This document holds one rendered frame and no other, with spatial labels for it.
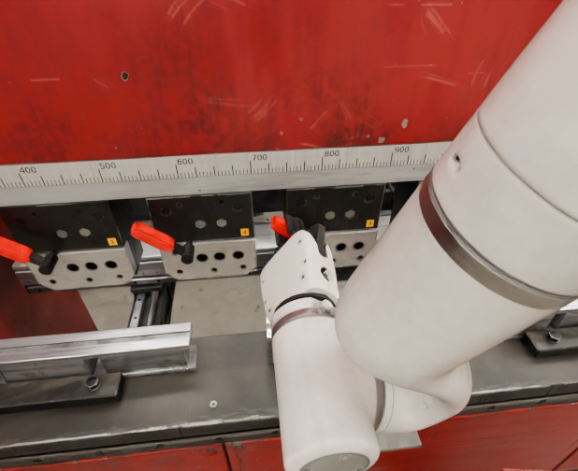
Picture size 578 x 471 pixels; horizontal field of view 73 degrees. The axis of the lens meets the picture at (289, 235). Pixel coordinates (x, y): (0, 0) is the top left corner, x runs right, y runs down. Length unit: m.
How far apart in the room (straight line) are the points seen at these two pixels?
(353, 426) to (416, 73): 0.41
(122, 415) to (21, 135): 0.57
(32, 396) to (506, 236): 0.93
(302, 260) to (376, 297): 0.24
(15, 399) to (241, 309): 1.36
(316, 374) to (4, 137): 0.46
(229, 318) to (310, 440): 1.80
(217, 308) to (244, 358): 1.26
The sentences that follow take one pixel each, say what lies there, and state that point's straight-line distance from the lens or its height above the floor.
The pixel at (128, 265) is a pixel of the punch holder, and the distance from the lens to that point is 0.67.
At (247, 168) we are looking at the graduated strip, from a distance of 0.55.
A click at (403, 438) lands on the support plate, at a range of 0.73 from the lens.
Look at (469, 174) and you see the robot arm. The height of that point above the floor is 1.57.
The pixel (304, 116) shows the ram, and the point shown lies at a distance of 0.52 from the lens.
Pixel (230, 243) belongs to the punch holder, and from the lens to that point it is 0.62.
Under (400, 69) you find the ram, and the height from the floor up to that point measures 1.50.
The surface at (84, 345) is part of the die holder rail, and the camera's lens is 0.93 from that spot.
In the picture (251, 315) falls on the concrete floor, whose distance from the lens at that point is 2.12.
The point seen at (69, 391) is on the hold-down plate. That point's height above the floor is 0.91.
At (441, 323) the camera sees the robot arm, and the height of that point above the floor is 1.50.
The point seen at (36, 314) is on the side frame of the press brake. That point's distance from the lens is 1.48.
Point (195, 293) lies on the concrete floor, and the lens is 2.27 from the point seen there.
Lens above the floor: 1.65
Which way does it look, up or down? 40 degrees down
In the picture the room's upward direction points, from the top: straight up
